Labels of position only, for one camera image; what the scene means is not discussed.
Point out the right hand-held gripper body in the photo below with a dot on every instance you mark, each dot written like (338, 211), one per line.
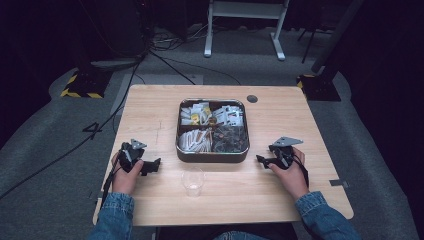
(283, 153)

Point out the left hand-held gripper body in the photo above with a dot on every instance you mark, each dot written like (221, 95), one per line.
(132, 153)

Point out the dark square compartment box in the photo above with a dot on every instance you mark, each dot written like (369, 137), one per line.
(213, 157)

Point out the person's left hand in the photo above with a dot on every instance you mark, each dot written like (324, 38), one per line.
(124, 181)

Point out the person's right hand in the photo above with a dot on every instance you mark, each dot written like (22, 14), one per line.
(295, 180)

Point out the clear plastic cup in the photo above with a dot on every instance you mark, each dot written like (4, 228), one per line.
(193, 181)

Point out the pile of white orange sachets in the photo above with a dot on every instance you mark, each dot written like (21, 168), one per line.
(196, 140)

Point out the pile of white printed packets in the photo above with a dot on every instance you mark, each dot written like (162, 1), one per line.
(230, 115)

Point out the grey tape piece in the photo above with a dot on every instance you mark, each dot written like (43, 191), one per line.
(338, 183)

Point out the pile of white yellow packets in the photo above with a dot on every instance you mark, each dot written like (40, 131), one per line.
(195, 115)

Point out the black stand hazard striped base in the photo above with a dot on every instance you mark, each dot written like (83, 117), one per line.
(87, 85)
(321, 86)

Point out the person's legs in jeans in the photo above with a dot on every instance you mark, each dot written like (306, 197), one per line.
(238, 236)

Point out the black tripod stand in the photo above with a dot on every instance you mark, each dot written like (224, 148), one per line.
(308, 43)

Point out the white metal stand frame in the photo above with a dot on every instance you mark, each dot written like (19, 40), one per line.
(245, 10)

